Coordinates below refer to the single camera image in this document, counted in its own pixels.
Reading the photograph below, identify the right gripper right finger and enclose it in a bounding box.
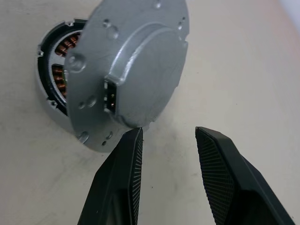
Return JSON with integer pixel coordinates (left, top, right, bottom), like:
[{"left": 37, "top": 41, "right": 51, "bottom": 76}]
[{"left": 195, "top": 126, "right": 296, "bottom": 225}]

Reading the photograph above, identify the silver motor lid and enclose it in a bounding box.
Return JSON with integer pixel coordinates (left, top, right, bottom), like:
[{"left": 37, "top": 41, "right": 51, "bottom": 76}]
[{"left": 63, "top": 0, "right": 190, "bottom": 153}]

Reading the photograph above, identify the motor housing with copper coils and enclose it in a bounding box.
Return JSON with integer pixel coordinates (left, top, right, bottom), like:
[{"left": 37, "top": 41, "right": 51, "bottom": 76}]
[{"left": 36, "top": 18, "right": 93, "bottom": 133}]

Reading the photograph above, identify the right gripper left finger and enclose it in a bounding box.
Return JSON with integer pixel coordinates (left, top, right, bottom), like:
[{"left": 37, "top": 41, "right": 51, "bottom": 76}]
[{"left": 80, "top": 127, "right": 144, "bottom": 225}]

